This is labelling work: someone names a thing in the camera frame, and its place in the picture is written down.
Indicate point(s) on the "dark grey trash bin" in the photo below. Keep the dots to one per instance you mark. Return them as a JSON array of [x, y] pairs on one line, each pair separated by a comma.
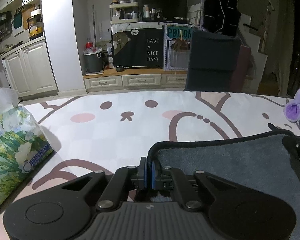
[[94, 62]]

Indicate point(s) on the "white kitchen cabinet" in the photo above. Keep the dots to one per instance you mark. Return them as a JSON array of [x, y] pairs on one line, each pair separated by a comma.
[[29, 70]]

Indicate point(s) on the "floral tissue pack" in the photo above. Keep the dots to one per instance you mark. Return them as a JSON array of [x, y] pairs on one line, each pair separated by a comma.
[[23, 144]]

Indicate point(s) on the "cream countertop shelf rack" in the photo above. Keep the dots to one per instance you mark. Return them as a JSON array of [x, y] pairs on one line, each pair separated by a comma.
[[124, 13]]

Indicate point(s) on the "dark blue chair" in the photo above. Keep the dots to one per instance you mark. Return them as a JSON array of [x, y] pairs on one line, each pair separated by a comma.
[[212, 62]]

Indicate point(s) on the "white drawer cabinet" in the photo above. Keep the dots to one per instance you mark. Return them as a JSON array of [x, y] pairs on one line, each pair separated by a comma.
[[142, 81]]

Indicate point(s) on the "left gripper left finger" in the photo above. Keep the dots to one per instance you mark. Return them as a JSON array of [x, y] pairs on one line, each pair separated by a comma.
[[139, 176]]

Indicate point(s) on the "poison sign poster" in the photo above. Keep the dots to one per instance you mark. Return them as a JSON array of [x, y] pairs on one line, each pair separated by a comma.
[[177, 41]]

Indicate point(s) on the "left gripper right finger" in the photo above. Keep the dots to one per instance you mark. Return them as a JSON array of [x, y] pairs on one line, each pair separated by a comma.
[[161, 176]]

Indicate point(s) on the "grey towel black trim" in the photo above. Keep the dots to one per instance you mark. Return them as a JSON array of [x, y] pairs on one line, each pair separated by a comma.
[[260, 162]]

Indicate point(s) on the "black hanging jacket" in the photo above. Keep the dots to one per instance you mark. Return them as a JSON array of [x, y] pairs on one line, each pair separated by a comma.
[[221, 16]]

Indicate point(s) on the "black have a nice day cloth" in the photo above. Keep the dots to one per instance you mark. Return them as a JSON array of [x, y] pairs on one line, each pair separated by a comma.
[[138, 48]]

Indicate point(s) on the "cartoon bear tablecloth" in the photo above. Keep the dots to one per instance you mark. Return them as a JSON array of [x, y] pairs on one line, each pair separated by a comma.
[[108, 131]]

